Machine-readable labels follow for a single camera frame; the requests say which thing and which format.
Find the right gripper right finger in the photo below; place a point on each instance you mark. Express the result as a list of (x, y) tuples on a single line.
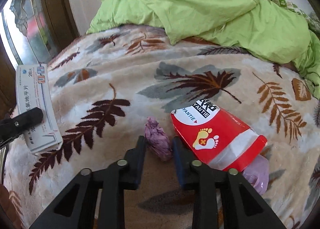
[(242, 206)]

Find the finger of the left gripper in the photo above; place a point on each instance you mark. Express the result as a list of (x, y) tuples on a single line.
[(13, 127)]

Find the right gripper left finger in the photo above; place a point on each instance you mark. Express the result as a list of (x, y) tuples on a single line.
[(96, 198)]

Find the white pill box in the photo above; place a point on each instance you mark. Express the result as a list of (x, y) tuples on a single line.
[(33, 97)]

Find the red foot patch pouch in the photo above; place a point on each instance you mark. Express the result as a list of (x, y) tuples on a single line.
[(216, 137)]

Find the purple paper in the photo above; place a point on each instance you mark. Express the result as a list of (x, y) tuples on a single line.
[(158, 140)]

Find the leaf pattern blanket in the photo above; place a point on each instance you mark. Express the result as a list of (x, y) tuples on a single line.
[(104, 86)]

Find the stained glass door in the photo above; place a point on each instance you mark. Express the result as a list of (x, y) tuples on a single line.
[(35, 31)]

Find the green quilt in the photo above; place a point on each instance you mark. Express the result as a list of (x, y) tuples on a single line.
[(269, 29)]

